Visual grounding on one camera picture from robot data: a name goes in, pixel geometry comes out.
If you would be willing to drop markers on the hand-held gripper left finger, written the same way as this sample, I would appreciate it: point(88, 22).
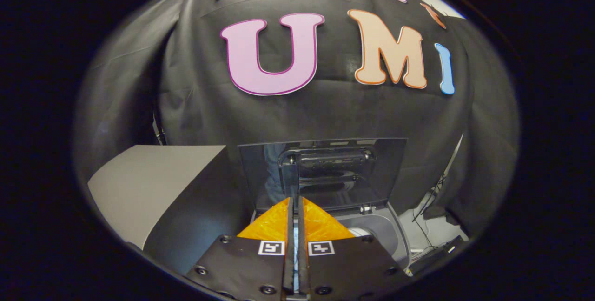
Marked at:
point(241, 264)

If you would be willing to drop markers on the beige and grey cabinet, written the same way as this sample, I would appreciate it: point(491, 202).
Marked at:
point(148, 184)

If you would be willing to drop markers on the black box with white label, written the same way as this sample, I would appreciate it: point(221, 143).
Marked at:
point(437, 254)

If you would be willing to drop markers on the black backdrop cloth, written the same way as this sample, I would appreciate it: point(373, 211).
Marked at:
point(325, 115)

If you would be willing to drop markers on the dark glass washing machine lid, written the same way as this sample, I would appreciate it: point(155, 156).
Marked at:
point(386, 170)

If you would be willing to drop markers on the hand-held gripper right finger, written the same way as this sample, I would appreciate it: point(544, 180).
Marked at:
point(353, 264)

